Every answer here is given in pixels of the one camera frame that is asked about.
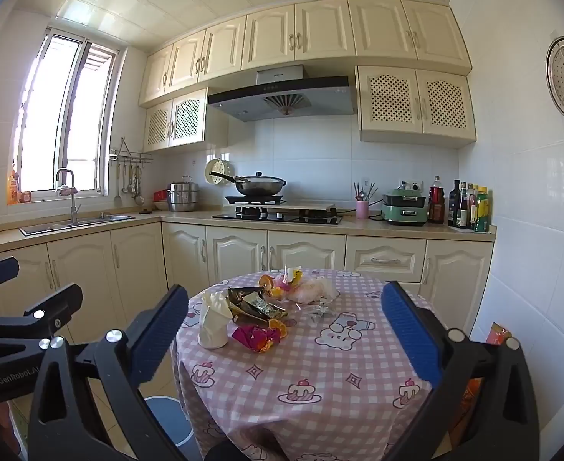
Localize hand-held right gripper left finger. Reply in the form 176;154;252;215
27;284;201;461

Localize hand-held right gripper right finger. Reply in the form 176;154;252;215
382;281;541;461

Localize crumpled white paper bag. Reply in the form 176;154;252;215
198;289;235;349

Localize cream base cabinets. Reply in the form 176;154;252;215
0;209;498;347

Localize steel sink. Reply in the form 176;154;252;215
19;214;135;237

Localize crumpled clear plastic wrapper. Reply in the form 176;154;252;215
305;298;339;328

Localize magenta foil wrapper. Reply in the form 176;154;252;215
231;324;283;353

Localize blue waste bin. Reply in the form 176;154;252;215
145;396;195;448

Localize dark gold foil wrapper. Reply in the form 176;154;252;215
227;287;288;323

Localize steel faucet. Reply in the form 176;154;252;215
55;168;80;226

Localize white orange plastic bag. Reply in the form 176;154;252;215
286;276;339;304

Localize pink checked tablecloth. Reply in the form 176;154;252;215
171;269;460;461

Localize green electric cooker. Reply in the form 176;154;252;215
382;181;429;226

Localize steel steamer pot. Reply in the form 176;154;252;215
167;176;200;213

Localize red cap sauce bottle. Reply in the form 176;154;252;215
428;176;446;224

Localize dark glass bottle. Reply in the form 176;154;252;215
448;180;461;227

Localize yellow green bottle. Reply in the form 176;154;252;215
474;186;491;234

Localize cream colander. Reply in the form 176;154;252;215
205;158;237;187

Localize black gas stove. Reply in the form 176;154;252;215
212;206;344;226

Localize wok with lid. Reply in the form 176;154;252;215
209;171;287;197

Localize sliding window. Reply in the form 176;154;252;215
10;26;122;205

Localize small lattice door cabinet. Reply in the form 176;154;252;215
142;87;209;153

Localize large lattice door cabinet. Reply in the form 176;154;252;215
356;66;477;149

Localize range hood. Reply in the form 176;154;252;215
207;65;357;123

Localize wall utensil rack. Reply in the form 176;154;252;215
109;137;154;165

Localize cream wall cabinets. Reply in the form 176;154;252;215
139;0;472;107

